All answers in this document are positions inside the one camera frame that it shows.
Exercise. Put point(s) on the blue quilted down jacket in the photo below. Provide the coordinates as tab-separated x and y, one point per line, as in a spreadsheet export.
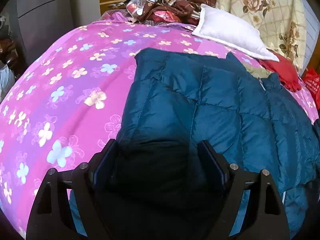
157	188

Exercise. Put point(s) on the clear plastic bag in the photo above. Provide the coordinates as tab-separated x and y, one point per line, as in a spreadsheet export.
135	7

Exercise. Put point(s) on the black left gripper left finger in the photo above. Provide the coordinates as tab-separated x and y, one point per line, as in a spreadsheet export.
69	204

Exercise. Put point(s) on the white pillow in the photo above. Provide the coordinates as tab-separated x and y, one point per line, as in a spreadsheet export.
222	27

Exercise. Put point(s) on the grey refrigerator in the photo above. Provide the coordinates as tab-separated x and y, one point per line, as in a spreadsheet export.
36	24

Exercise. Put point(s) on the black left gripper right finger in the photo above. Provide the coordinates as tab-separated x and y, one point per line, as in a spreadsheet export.
248	204

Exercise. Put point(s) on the red shopping bag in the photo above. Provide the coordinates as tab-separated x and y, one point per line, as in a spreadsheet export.
312	83

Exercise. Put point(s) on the brown floral blanket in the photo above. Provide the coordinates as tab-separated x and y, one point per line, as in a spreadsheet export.
181	11

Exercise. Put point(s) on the pink floral bed sheet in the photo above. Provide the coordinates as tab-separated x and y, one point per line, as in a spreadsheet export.
69	102

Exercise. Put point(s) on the red fringed cloth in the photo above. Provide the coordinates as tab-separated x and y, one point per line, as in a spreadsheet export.
288	75

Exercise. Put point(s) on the cream rose pattern quilt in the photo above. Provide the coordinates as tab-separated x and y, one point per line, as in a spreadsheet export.
281	23

